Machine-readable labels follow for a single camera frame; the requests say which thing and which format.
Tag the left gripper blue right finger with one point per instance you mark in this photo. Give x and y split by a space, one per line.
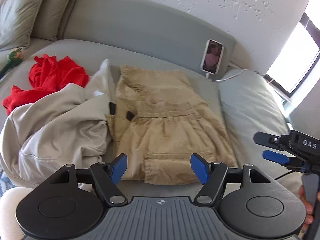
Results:
212 176

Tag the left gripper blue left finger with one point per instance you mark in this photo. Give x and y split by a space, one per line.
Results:
106 177

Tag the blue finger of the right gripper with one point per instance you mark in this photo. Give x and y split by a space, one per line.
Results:
275 157

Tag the khaki cargo pants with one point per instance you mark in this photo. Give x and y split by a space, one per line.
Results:
159 122

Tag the person's right hand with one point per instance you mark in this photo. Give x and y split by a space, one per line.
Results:
309 209

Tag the beige sweatshirt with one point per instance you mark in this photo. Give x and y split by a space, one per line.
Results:
67 127

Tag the blue patterned rug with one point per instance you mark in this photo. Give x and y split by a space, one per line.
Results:
5 183

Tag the red garment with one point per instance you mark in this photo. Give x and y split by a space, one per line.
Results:
48 75

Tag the person's knee in beige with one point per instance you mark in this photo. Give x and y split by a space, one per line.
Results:
9 227

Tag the white smartphone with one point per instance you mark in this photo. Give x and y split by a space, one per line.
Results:
212 57

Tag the rear grey throw pillow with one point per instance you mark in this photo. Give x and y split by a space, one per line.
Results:
48 19

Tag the grey throw pillow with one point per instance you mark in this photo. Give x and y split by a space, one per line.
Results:
17 22
48 19

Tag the front grey throw pillow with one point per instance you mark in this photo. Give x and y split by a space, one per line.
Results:
17 22

